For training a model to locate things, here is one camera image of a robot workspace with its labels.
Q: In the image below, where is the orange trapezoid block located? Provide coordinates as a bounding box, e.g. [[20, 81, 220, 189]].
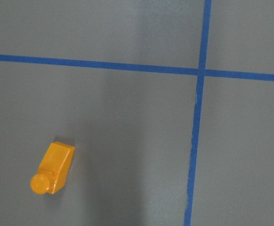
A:
[[30, 141, 75, 195]]

